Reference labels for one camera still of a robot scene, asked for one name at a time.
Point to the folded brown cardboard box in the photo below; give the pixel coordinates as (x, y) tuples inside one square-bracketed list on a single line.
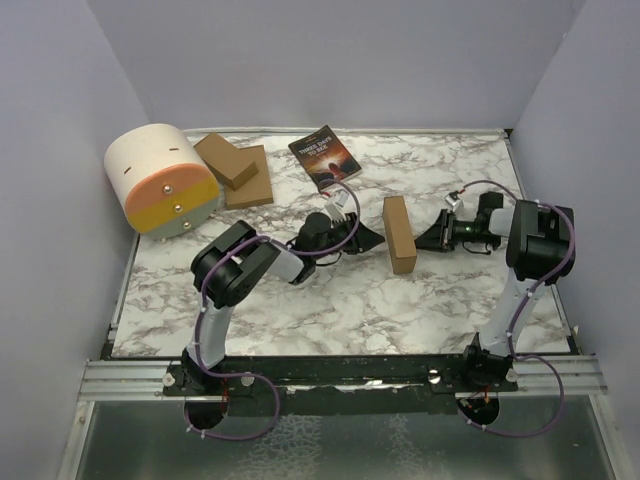
[(228, 163)]

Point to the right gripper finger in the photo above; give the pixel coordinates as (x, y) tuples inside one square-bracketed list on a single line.
[(441, 222), (431, 240)]

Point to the flat brown cardboard box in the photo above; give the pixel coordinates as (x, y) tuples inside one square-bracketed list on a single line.
[(257, 191)]

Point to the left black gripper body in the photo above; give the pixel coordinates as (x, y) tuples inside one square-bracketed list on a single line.
[(338, 233)]

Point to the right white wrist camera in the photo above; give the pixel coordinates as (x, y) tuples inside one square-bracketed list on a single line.
[(454, 200)]

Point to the cream orange cylindrical drawer unit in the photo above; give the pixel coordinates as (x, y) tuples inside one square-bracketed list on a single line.
[(164, 187)]

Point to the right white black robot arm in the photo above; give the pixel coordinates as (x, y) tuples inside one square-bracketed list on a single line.
[(540, 249)]

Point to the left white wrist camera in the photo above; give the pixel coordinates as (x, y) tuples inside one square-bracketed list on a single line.
[(334, 206)]

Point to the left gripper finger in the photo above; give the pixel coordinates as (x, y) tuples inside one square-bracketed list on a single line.
[(352, 220), (366, 239)]

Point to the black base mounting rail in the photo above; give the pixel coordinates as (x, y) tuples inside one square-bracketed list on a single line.
[(331, 385)]

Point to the dark paperback book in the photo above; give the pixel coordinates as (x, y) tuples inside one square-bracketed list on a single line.
[(325, 158)]

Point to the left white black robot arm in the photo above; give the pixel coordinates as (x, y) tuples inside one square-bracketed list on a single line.
[(229, 268)]

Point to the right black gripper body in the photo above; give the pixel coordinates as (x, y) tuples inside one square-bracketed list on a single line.
[(464, 231)]

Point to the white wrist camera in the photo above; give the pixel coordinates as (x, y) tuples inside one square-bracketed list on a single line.
[(454, 200), (334, 206)]

